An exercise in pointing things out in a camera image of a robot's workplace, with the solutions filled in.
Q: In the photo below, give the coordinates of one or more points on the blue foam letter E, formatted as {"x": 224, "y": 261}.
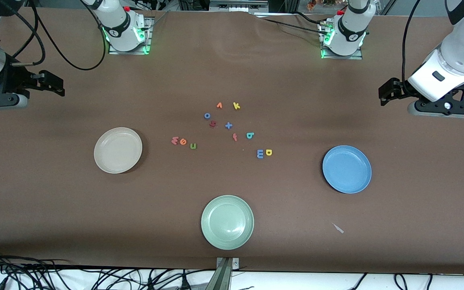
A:
{"x": 257, "y": 154}

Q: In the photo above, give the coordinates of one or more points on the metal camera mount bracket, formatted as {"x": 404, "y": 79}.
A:
{"x": 224, "y": 278}

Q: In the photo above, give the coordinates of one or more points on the light beige round plate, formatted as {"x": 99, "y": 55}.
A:
{"x": 117, "y": 151}

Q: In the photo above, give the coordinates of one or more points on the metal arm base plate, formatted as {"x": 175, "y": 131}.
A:
{"x": 357, "y": 56}
{"x": 113, "y": 51}

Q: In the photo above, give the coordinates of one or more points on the teal foam letter b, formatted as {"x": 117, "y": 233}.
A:
{"x": 248, "y": 135}

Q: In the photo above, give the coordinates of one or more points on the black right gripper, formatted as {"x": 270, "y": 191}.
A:
{"x": 15, "y": 77}

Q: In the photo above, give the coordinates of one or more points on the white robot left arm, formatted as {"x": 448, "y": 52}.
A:
{"x": 461, "y": 48}

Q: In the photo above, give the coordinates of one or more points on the brown table cover sheet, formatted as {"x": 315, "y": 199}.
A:
{"x": 54, "y": 209}

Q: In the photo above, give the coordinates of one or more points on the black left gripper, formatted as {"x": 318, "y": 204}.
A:
{"x": 402, "y": 89}

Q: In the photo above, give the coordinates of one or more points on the grey metal frame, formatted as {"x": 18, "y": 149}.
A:
{"x": 236, "y": 6}

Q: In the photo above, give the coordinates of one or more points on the small paper scrap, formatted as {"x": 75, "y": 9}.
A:
{"x": 338, "y": 228}

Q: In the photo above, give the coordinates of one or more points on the pale green round plate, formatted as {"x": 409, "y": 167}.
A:
{"x": 227, "y": 222}

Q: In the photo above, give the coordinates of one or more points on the blue round plate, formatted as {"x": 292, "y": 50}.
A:
{"x": 346, "y": 169}

